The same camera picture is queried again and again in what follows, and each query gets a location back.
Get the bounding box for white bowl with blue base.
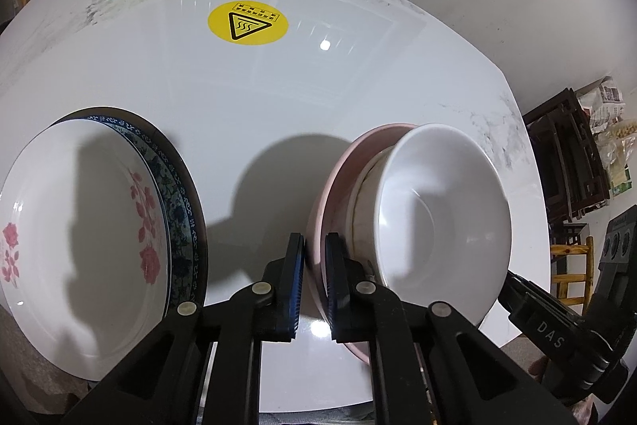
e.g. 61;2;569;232
375;123;513;326

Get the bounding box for printed sacks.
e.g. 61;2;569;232
580;76;637;199

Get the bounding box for large blue floral plate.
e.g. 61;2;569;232
50;107;209;309

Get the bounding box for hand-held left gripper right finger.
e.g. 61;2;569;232
324;233;553;425

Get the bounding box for light wooden stool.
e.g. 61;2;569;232
550;236;595;309

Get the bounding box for stacked dark wooden furniture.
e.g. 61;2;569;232
522;87;610;221

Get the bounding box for white plate with pink flowers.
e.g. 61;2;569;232
0;119;172;381

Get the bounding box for round yellow warning sticker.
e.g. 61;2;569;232
207;0;290;45

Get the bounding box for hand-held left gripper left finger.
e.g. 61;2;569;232
60;233;305;425

